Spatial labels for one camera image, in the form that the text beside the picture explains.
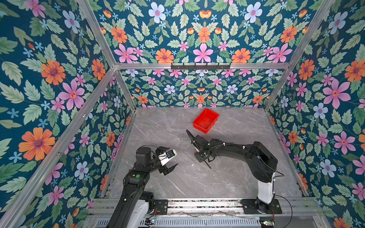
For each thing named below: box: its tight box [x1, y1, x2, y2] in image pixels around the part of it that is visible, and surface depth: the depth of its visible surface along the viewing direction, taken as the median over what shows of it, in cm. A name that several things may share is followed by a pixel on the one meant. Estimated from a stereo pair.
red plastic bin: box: [192, 108, 220, 134], surface depth 112 cm
